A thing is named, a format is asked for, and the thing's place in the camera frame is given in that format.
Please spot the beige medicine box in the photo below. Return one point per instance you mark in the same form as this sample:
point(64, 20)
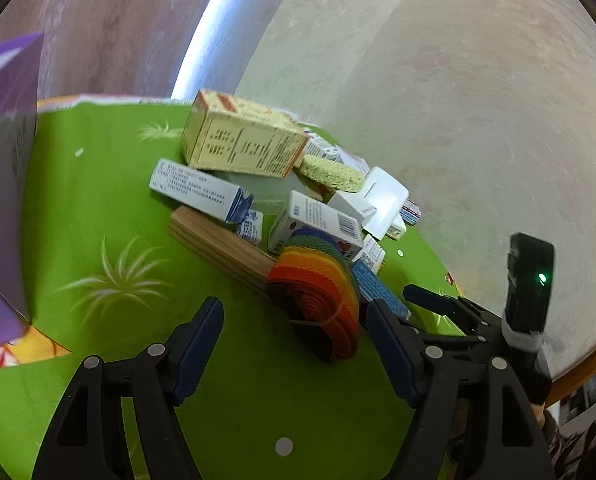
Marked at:
point(243, 140)

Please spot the long white blue medicine box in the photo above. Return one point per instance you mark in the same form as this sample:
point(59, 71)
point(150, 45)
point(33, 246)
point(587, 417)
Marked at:
point(193, 187)

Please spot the yellow-green sponge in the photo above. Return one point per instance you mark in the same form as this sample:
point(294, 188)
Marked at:
point(328, 172)

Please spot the small white blue box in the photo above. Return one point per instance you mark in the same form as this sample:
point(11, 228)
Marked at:
point(250, 227)

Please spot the blue flat box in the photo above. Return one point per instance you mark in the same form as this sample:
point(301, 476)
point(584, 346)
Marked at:
point(378, 287)

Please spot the purple cardboard box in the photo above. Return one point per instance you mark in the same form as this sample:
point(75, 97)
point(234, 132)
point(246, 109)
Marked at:
point(3, 185)

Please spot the dark patterned cloth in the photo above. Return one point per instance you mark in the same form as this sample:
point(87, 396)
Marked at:
point(585, 435)

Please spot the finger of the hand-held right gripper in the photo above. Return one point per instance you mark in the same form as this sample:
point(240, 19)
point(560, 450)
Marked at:
point(428, 299)

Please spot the beige marble desktop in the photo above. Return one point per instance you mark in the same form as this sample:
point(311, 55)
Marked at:
point(478, 110)

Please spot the white box with code print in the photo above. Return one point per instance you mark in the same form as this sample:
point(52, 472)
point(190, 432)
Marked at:
point(373, 254)

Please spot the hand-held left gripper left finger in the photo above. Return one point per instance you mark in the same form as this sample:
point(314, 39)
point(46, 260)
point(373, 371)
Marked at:
point(198, 355)

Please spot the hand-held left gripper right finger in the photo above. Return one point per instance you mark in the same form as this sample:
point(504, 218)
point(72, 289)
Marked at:
point(393, 355)

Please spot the green printed table mat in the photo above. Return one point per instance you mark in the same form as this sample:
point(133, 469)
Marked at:
point(103, 185)

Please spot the white red-blue striped box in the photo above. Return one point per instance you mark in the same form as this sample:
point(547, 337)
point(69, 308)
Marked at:
point(407, 215)

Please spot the white grey printed box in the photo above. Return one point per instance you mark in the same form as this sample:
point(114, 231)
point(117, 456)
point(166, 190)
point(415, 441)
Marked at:
point(325, 150)

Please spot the white barcode medicine box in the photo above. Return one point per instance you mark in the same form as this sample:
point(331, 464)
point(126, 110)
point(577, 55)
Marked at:
point(313, 220)

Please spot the wooden block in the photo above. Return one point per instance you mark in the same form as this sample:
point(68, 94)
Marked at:
point(213, 245)

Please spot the plain white carton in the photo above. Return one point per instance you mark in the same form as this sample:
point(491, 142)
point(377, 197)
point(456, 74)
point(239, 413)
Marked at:
point(350, 204)

